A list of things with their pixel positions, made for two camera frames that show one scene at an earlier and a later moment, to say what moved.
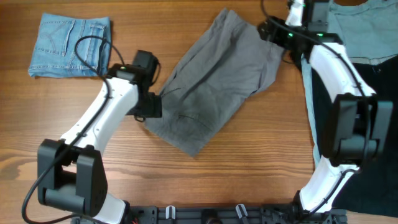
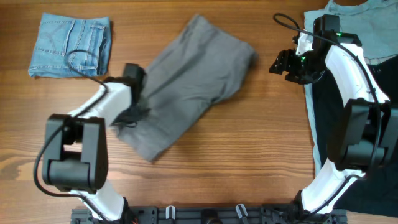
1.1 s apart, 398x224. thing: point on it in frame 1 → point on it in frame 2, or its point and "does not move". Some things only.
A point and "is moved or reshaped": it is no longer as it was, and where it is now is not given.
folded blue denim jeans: [54, 55] does not move
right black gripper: [276, 38] → [285, 63]
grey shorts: [231, 60] is moved or reshaped
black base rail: [266, 213] does not move
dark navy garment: [374, 188] does not move
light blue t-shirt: [368, 30] does not move
